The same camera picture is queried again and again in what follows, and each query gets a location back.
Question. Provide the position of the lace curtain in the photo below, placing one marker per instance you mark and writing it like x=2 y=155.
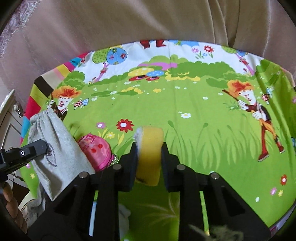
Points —
x=13 y=25

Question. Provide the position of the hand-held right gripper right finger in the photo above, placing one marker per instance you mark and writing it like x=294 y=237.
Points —
x=165 y=160

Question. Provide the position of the beige curtain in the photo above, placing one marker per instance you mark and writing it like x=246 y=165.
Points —
x=138 y=20

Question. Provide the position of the yellow sponge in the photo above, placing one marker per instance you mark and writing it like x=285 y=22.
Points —
x=150 y=150

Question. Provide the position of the pink patterned ball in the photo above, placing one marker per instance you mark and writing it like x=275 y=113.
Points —
x=97 y=150

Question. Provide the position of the rainbow striped sheet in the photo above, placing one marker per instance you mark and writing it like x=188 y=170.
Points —
x=40 y=91

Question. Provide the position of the white ornate cabinet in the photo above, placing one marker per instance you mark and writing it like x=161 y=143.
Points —
x=11 y=129

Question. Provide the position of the green cartoon printed blanket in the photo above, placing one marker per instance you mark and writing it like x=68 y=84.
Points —
x=185 y=111

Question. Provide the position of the person's left hand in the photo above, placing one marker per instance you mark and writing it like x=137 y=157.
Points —
x=13 y=206

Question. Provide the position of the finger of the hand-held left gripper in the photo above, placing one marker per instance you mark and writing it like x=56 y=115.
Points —
x=34 y=149

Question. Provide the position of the light blue towel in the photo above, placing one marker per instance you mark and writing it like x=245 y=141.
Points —
x=38 y=206

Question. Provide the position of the white fluffy cloth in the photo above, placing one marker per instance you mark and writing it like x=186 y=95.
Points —
x=124 y=217

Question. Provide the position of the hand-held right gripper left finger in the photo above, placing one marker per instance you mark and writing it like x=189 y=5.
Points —
x=133 y=160

